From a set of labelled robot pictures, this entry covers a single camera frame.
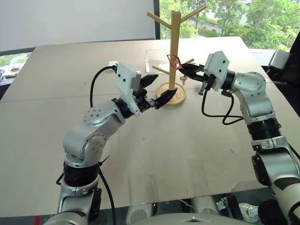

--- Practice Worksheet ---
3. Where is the white roller screen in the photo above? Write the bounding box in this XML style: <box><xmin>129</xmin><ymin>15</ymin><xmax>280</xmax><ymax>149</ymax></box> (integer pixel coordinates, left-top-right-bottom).
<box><xmin>0</xmin><ymin>0</ymin><xmax>157</xmax><ymax>53</ymax></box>

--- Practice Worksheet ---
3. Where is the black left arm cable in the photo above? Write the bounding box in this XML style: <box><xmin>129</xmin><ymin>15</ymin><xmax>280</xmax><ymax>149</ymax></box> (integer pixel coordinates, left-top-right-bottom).
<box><xmin>90</xmin><ymin>61</ymin><xmax>118</xmax><ymax>109</ymax></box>

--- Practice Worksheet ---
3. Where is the dark rounded shape under table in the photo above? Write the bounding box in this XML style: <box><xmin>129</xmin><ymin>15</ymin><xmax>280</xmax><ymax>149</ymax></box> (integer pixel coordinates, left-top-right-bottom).
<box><xmin>258</xmin><ymin>199</ymin><xmax>283</xmax><ymax>225</ymax></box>

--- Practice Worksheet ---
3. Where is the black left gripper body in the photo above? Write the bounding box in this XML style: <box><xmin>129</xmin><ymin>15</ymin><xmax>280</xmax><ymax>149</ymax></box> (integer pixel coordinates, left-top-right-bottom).
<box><xmin>134</xmin><ymin>87</ymin><xmax>157</xmax><ymax>112</ymax></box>

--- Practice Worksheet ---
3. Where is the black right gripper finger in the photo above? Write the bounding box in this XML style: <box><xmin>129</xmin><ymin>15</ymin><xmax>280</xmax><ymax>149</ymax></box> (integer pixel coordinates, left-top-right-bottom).
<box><xmin>180</xmin><ymin>69</ymin><xmax>204</xmax><ymax>82</ymax></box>
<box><xmin>181</xmin><ymin>63</ymin><xmax>201</xmax><ymax>71</ymax></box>

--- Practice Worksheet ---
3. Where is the white sneaker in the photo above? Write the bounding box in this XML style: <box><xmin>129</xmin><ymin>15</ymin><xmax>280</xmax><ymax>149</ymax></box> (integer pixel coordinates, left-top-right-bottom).
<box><xmin>238</xmin><ymin>203</ymin><xmax>260</xmax><ymax>223</ymax></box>

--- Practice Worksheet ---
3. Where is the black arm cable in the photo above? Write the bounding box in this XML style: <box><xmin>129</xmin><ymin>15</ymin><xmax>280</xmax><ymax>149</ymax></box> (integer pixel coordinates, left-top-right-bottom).
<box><xmin>90</xmin><ymin>61</ymin><xmax>118</xmax><ymax>109</ymax></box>
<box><xmin>201</xmin><ymin>88</ymin><xmax>245</xmax><ymax>126</ymax></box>

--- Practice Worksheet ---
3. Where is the metal bracket under table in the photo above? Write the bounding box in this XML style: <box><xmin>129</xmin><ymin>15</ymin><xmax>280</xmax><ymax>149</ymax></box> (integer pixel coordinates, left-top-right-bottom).
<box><xmin>216</xmin><ymin>197</ymin><xmax>239</xmax><ymax>217</ymax></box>

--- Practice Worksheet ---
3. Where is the black office chair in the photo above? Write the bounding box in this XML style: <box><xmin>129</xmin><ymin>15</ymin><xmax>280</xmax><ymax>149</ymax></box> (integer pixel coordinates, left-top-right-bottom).
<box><xmin>266</xmin><ymin>32</ymin><xmax>300</xmax><ymax>96</ymax></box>

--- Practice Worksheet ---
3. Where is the clear plastic box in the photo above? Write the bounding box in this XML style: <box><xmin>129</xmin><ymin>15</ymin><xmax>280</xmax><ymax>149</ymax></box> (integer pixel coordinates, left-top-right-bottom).
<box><xmin>143</xmin><ymin>48</ymin><xmax>174</xmax><ymax>73</ymax></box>

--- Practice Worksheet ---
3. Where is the wooden tree stand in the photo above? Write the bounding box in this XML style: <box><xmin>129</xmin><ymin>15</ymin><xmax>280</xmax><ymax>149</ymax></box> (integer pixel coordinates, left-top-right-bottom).
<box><xmin>147</xmin><ymin>4</ymin><xmax>207</xmax><ymax>106</ymax></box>

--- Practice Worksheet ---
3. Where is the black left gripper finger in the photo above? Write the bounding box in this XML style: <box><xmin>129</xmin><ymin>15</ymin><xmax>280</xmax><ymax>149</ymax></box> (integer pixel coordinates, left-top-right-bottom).
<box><xmin>154</xmin><ymin>88</ymin><xmax>178</xmax><ymax>111</ymax></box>
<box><xmin>140</xmin><ymin>74</ymin><xmax>159</xmax><ymax>90</ymax></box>

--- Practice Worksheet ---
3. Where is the white cylinder under table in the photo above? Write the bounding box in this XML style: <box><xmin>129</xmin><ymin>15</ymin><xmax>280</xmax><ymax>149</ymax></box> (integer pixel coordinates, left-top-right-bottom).
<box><xmin>190</xmin><ymin>195</ymin><xmax>221</xmax><ymax>215</ymax></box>
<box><xmin>126</xmin><ymin>203</ymin><xmax>154</xmax><ymax>225</ymax></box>

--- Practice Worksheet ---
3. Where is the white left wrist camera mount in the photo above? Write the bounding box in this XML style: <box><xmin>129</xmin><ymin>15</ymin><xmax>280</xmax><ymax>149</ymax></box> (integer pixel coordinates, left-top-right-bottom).
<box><xmin>115</xmin><ymin>62</ymin><xmax>142</xmax><ymax>117</ymax></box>

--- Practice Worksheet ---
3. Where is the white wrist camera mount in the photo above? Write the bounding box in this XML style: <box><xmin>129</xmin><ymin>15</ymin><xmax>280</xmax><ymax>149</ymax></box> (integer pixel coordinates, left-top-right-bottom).
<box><xmin>203</xmin><ymin>51</ymin><xmax>230</xmax><ymax>92</ymax></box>
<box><xmin>115</xmin><ymin>62</ymin><xmax>142</xmax><ymax>117</ymax></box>

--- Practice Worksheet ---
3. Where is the clutter on background desk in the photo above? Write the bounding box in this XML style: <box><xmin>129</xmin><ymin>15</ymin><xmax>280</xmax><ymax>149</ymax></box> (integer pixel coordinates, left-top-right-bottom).
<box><xmin>0</xmin><ymin>66</ymin><xmax>23</xmax><ymax>78</ymax></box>

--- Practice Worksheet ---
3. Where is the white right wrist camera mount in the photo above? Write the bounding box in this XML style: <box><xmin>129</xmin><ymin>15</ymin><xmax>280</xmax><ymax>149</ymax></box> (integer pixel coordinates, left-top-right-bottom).
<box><xmin>203</xmin><ymin>51</ymin><xmax>230</xmax><ymax>92</ymax></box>

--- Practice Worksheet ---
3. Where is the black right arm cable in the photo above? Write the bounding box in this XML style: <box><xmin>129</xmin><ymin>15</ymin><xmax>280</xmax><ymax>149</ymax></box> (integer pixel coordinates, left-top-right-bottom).
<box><xmin>201</xmin><ymin>88</ymin><xmax>245</xmax><ymax>126</ymax></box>

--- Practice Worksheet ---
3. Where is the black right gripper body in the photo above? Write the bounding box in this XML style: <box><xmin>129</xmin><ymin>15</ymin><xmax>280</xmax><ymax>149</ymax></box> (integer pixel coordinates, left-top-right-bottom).
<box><xmin>198</xmin><ymin>65</ymin><xmax>216</xmax><ymax>96</ymax></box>

